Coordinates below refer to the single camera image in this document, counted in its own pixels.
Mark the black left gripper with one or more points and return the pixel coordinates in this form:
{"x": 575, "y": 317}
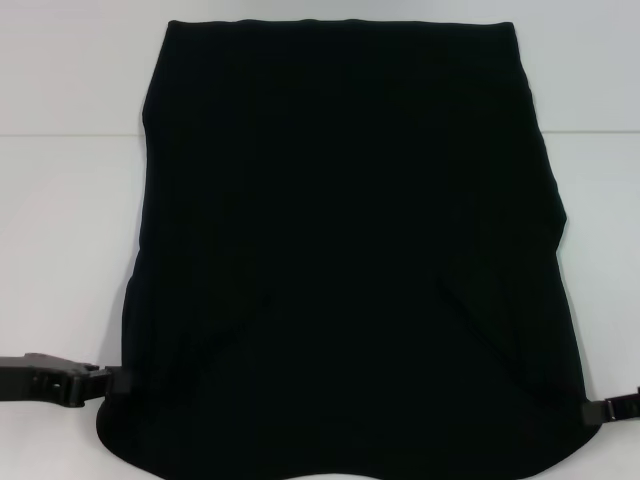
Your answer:
{"x": 30, "y": 377}

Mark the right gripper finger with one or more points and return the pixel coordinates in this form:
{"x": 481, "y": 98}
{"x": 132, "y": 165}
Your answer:
{"x": 592, "y": 414}

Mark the black t-shirt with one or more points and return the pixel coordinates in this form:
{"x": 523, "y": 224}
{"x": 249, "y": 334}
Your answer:
{"x": 350, "y": 225}

